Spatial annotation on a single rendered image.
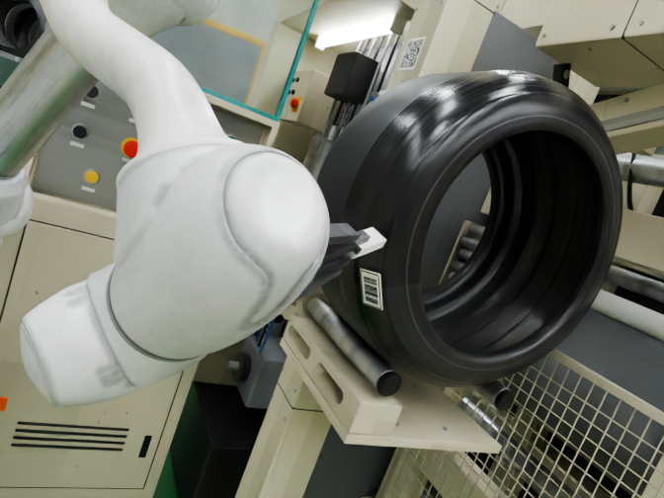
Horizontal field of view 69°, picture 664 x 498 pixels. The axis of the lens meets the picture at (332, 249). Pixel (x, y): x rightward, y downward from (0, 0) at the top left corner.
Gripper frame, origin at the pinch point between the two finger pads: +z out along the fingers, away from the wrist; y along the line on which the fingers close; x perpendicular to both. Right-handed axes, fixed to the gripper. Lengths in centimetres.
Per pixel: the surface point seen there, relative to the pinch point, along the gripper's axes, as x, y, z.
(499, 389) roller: 26.1, 25.6, 30.8
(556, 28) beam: -18, -28, 74
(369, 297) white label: 3.3, 10.3, 4.7
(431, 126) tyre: -5.9, -13.6, 14.0
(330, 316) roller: -6.4, 31.7, 17.0
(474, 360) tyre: 19.7, 17.4, 21.4
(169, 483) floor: -26, 140, 12
